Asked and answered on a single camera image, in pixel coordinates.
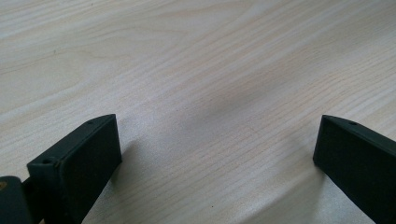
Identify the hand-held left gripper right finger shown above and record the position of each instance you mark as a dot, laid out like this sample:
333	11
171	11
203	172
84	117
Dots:
358	165

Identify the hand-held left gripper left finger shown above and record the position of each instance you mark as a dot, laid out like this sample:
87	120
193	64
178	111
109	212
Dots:
77	168

